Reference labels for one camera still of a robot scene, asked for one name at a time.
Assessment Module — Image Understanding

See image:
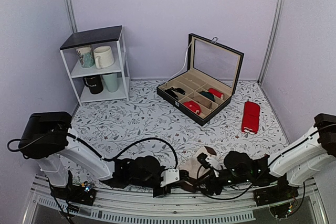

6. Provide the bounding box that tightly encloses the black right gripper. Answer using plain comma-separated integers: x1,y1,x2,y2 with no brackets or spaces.
193,169,252,196

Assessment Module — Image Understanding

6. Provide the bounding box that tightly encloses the cream and brown striped sock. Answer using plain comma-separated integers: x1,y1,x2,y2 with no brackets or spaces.
178,146,218,193

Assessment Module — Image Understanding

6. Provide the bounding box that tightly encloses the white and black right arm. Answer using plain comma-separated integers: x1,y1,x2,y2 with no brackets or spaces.
193,113,335,201

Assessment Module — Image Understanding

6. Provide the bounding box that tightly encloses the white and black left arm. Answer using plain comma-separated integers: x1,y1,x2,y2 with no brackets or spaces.
18,112,189,200

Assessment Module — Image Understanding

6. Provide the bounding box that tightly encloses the floral patterned table mat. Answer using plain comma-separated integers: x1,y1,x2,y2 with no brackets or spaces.
72,80,288,167

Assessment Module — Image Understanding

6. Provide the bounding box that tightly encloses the red folded sock on table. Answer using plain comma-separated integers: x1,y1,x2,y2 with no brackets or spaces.
241,101,260,134

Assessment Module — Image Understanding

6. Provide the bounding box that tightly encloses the beige rolled sock in box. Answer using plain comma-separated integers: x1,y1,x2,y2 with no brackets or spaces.
193,95,212,109

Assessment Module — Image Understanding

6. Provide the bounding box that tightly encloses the red rolled sock front compartment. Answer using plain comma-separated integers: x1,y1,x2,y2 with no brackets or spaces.
183,100,202,115

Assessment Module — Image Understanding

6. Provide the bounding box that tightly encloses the red rolled sock compartment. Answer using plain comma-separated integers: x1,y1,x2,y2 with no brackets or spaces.
208,88,224,100
183,100,202,115

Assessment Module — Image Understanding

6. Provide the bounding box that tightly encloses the dark green sock in box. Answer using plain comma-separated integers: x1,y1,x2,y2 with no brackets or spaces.
200,91,215,102

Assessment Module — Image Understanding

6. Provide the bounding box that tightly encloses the red rolled sock rear compartment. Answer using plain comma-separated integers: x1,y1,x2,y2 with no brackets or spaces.
208,88,224,100

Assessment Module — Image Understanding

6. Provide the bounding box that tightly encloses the black compartment storage box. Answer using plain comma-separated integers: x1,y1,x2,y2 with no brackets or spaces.
156,33,244,126

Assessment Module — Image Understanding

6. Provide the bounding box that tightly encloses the black sock in box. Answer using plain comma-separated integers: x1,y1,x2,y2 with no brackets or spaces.
165,87,185,101

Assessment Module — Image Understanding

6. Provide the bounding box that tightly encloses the pale green tumbler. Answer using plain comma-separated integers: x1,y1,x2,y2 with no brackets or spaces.
102,73,119,93

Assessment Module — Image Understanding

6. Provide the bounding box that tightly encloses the black ceramic mug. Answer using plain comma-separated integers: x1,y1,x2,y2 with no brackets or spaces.
83,75,103,94

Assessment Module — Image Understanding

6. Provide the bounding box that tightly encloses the white shelf with black top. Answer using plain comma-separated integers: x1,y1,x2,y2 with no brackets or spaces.
60,25,130,105

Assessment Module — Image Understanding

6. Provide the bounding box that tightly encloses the white ceramic mug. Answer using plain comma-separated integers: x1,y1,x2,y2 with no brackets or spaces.
93,46,114,69

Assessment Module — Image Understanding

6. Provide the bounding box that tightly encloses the patterned teal ceramic cup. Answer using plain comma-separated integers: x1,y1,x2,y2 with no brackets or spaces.
76,46,95,68

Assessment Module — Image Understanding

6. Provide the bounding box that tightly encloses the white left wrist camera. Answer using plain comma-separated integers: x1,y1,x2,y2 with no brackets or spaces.
160,169,180,187

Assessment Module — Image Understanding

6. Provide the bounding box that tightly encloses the aluminium table edge rail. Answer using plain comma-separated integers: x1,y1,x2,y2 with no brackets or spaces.
22,175,329,224

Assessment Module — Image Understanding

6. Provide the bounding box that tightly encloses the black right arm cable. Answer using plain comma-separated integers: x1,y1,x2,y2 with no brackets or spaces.
196,123,336,200

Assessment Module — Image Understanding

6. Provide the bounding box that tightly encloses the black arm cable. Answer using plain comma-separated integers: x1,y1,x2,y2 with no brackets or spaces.
196,123,336,200
7,132,178,171

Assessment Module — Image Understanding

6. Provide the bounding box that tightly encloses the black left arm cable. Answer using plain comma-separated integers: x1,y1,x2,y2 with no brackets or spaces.
7,132,178,171

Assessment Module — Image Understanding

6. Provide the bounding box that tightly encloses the right aluminium corner post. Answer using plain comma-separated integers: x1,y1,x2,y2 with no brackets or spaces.
258,0,285,86

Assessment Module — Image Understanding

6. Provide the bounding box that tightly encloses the aluminium corner post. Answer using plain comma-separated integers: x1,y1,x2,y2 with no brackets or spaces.
258,0,285,86
64,0,78,33

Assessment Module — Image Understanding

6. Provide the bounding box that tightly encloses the left aluminium corner post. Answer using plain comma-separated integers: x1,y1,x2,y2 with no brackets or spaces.
64,0,78,33

